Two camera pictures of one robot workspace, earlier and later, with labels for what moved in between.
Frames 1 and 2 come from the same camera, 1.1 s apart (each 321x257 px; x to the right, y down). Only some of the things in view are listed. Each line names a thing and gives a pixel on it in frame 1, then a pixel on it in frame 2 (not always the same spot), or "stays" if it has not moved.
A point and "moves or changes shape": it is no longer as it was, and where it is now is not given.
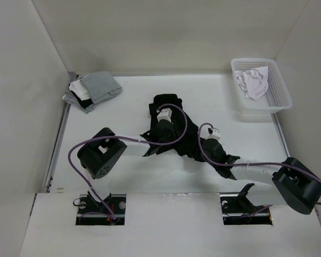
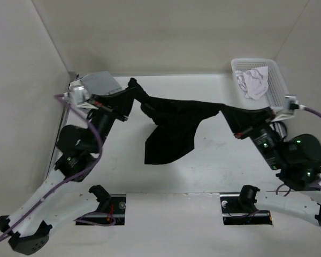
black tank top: x=189 y=142 moves or changes shape
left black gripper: x=173 y=131 → x=112 y=112
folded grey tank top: x=101 y=86 stays
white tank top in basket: x=254 y=82 stays
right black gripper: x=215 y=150 → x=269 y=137
